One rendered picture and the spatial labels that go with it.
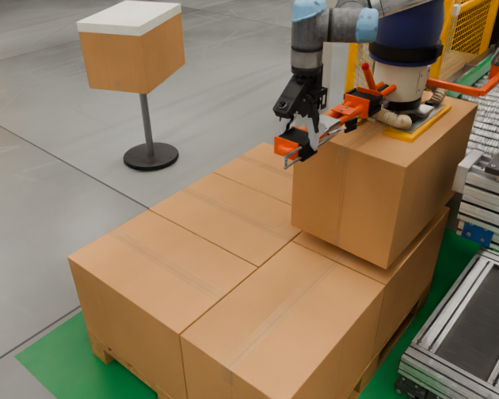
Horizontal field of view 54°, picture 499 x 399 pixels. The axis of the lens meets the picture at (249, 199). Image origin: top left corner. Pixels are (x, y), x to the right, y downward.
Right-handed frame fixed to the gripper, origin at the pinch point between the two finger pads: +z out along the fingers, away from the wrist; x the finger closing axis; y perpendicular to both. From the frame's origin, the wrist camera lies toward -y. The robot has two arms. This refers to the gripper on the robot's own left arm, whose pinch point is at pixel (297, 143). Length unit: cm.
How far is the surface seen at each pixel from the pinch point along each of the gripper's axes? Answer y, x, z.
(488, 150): 152, -14, 61
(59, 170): 48, 232, 113
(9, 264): -26, 164, 113
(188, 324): -27, 20, 59
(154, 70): 92, 170, 41
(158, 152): 106, 194, 110
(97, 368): -36, 72, 113
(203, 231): 11, 50, 59
